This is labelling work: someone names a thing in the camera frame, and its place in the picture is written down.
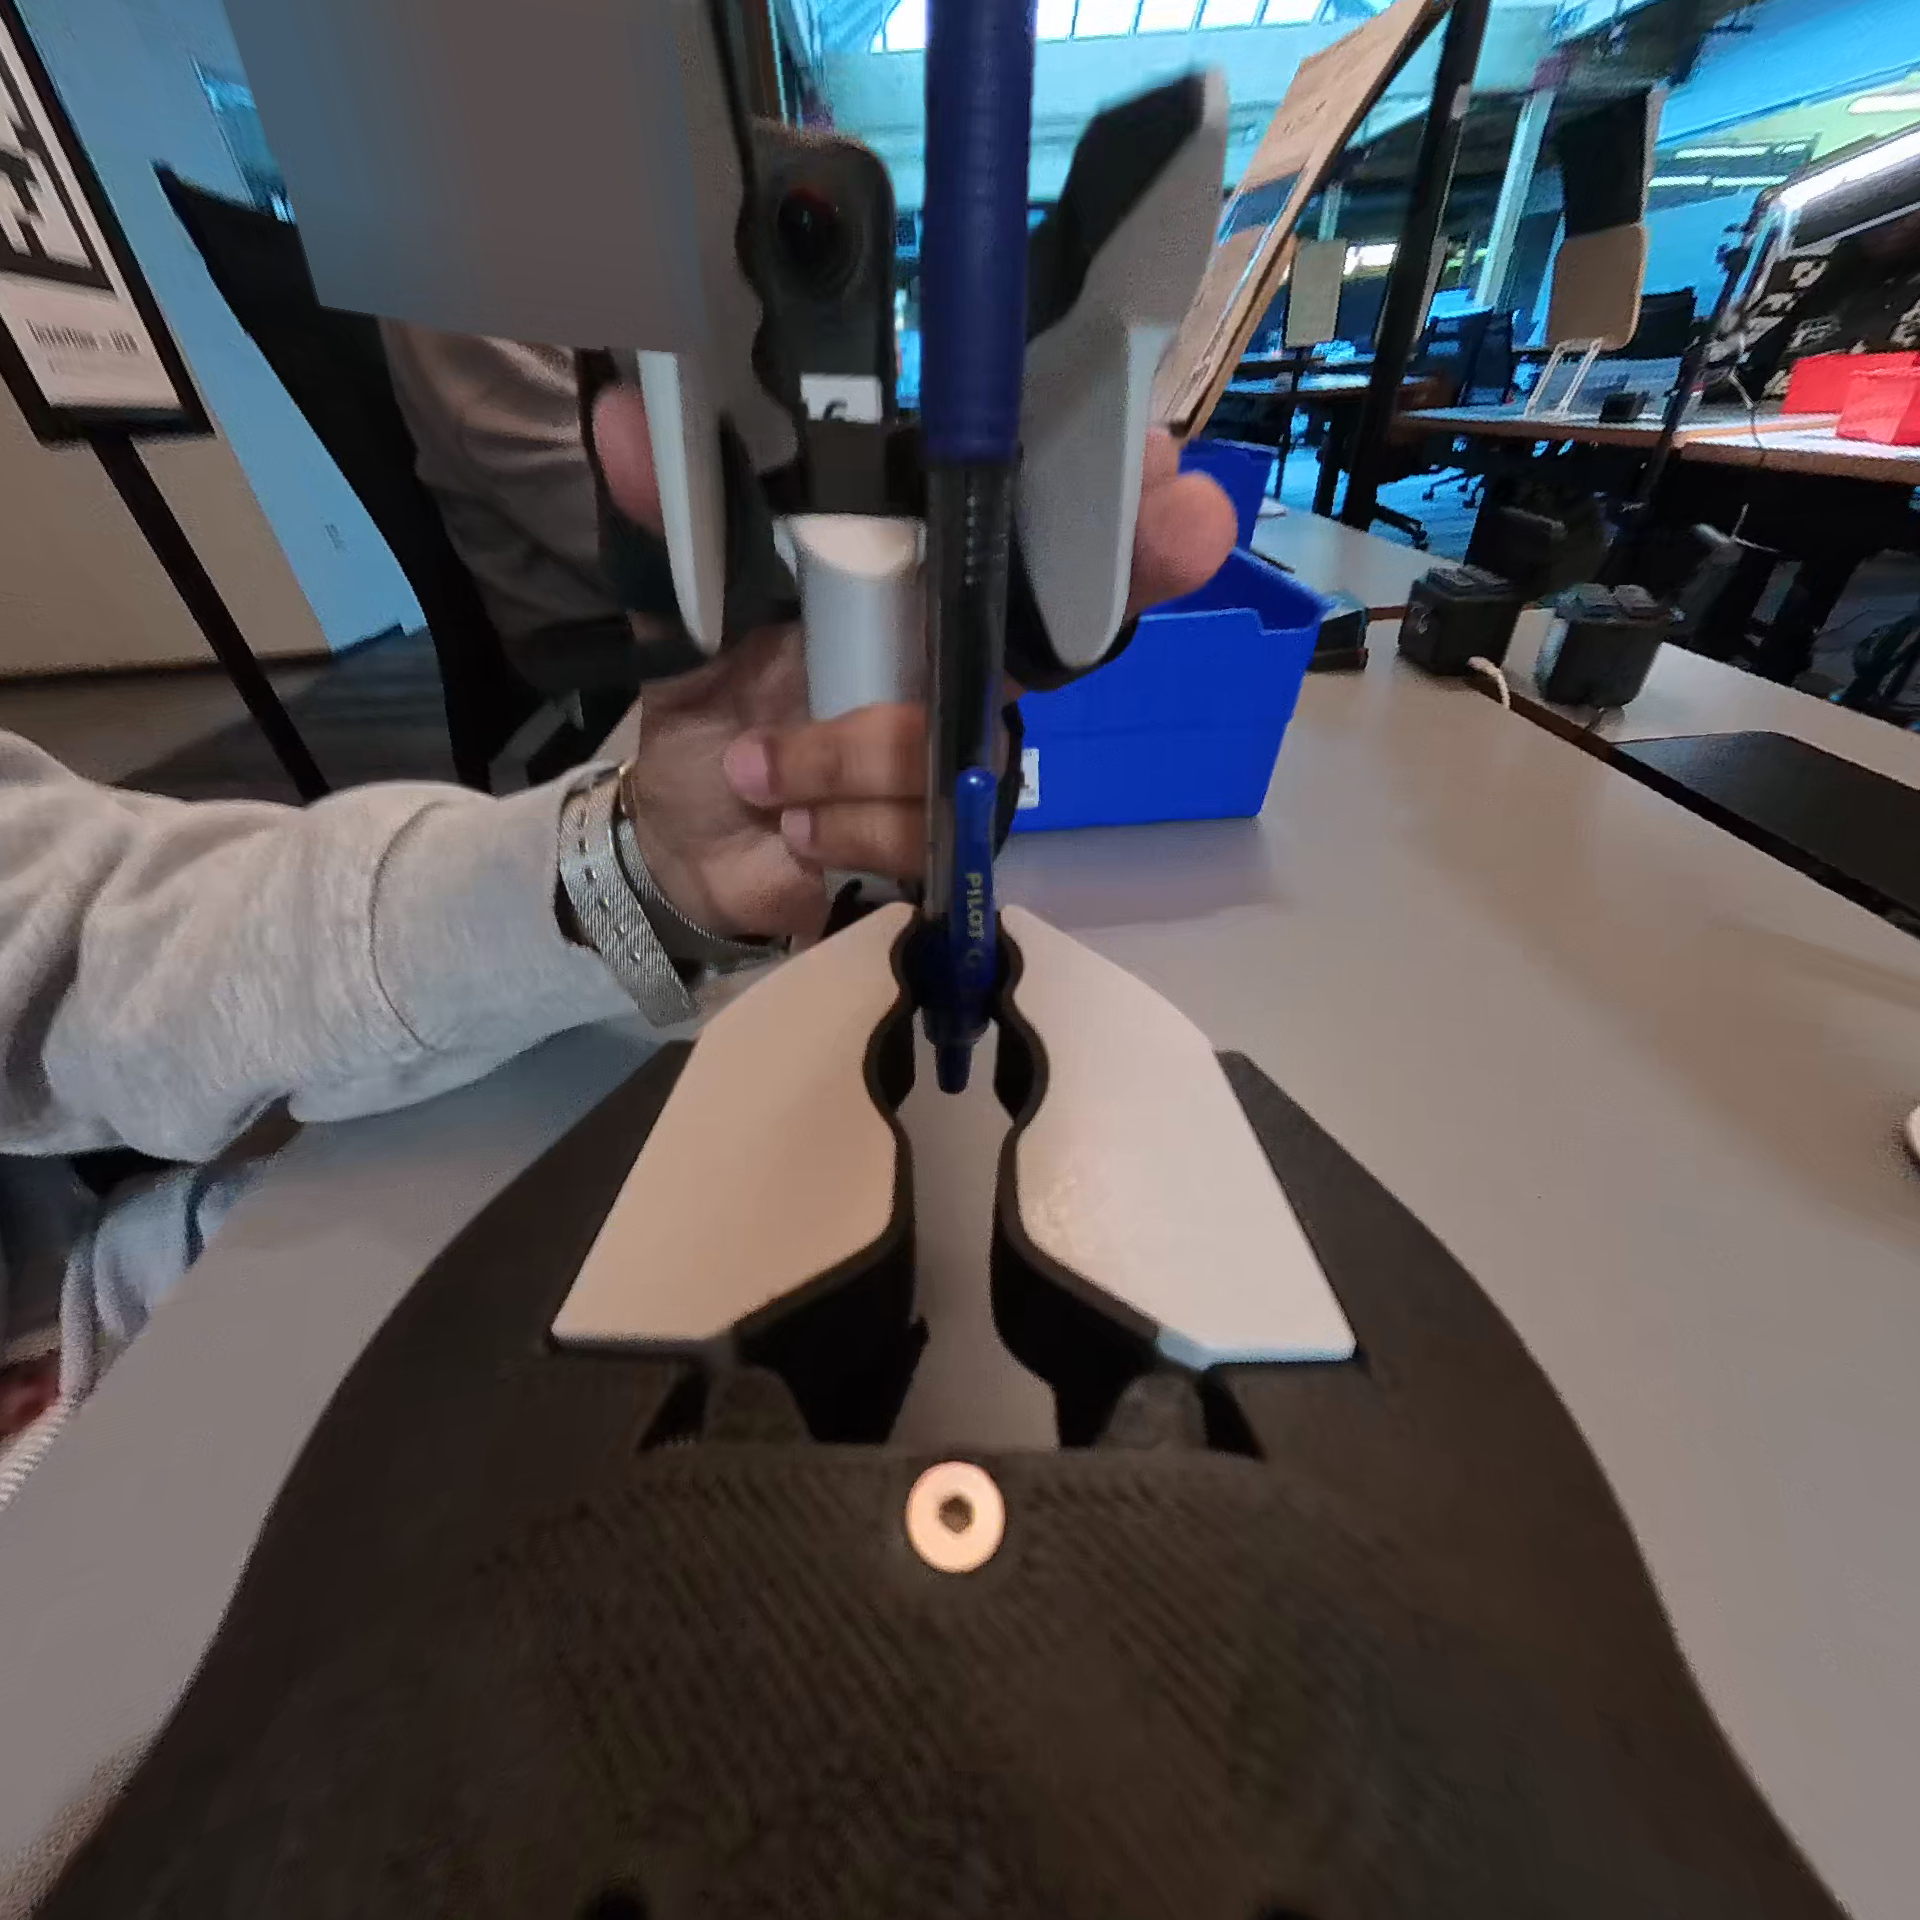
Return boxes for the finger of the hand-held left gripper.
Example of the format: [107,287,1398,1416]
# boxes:
[638,352,736,655]
[1012,67,1235,673]

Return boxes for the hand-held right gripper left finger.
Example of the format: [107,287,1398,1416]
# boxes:
[552,900,924,1353]

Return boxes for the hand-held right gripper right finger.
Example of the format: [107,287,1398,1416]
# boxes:
[989,900,1363,1377]

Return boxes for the blue pen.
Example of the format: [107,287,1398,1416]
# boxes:
[918,0,1040,1098]

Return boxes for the person's left forearm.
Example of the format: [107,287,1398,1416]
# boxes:
[0,732,650,1164]

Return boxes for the person's left hand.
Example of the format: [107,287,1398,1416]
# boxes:
[592,387,1241,942]

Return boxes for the small blue storage bin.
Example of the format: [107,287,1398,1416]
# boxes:
[1178,434,1277,559]

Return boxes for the large blue storage bin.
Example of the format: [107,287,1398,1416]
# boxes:
[1012,546,1337,835]

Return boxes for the woven band wristwatch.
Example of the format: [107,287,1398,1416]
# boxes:
[556,762,707,1028]

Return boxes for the cardboard panel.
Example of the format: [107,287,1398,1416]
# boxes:
[1154,0,1449,438]

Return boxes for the black office chair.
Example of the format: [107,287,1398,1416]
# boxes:
[158,164,634,799]

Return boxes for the black pole stand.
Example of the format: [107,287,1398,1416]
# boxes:
[1340,0,1498,529]

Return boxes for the black battery charger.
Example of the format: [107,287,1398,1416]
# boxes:
[1537,584,1685,711]
[1398,566,1526,678]

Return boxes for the small white stand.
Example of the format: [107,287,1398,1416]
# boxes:
[1521,338,1609,426]

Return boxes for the black monitor with cardboard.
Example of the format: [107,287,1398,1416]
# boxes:
[1546,82,1670,350]

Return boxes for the long wooden desk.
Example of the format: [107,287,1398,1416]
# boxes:
[1387,398,1920,490]

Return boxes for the framed marker sign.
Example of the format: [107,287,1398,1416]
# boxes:
[0,0,331,804]

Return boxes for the black desk mat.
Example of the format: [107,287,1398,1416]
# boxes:
[1603,730,1920,939]

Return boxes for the red bin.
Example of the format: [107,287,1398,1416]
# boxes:
[1782,350,1920,449]

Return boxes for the black-white patterned board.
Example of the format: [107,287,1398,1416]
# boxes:
[1717,143,1920,400]

